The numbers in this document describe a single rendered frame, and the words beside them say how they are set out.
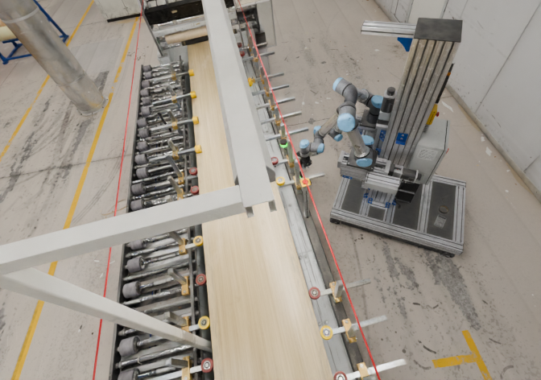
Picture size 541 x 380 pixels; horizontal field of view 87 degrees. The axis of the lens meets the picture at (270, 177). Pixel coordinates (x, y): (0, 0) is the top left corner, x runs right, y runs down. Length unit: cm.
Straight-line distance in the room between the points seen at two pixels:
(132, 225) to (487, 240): 345
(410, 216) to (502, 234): 96
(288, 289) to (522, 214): 278
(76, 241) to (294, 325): 161
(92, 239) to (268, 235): 172
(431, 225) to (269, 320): 195
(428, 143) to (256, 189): 201
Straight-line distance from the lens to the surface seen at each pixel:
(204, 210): 65
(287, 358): 209
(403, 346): 310
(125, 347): 249
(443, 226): 336
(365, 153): 226
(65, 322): 394
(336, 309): 234
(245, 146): 73
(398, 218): 326
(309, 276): 247
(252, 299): 217
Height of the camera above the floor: 299
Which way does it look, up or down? 53 degrees down
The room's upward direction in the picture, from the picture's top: 12 degrees counter-clockwise
